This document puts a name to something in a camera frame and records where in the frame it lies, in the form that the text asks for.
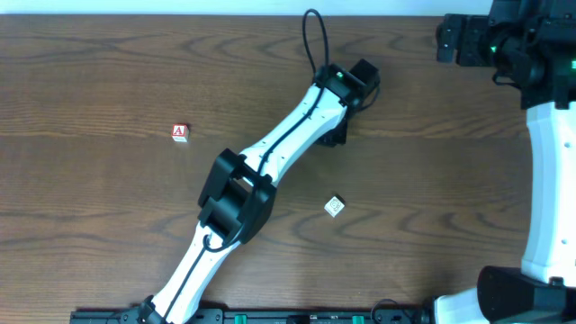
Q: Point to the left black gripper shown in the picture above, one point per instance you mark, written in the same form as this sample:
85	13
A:
336	135

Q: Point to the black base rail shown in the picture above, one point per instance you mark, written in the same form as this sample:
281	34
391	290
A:
219	316

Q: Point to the red letter A block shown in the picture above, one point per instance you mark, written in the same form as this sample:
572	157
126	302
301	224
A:
180	133

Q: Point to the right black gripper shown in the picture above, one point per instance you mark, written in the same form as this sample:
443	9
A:
446	38

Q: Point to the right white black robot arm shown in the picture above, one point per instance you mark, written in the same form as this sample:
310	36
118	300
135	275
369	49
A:
531	47

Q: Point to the white wooden letter Q block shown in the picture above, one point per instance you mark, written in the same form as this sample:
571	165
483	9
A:
334	206

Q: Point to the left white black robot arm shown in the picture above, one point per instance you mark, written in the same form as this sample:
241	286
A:
238	197

